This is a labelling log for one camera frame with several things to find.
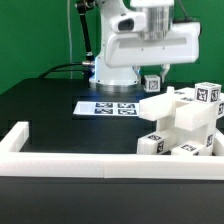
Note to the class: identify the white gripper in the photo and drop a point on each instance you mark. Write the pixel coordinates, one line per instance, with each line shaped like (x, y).
(145, 35)

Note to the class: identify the white tagged cube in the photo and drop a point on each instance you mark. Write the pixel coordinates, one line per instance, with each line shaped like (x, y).
(207, 92)
(152, 83)

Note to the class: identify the white chair back frame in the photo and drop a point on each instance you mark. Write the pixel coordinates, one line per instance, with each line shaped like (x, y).
(157, 107)

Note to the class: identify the small white chair part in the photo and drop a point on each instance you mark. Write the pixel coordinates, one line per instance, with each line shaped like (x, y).
(158, 142)

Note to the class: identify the white chair seat block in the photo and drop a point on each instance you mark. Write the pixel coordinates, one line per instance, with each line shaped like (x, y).
(190, 136)

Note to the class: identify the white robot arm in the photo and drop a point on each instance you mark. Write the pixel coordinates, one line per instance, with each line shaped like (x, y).
(104, 75)

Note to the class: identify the white marker base sheet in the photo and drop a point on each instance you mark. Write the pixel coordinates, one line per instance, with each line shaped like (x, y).
(88, 108)

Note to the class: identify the white U-shaped fence frame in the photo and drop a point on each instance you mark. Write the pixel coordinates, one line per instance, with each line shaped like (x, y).
(15, 162)

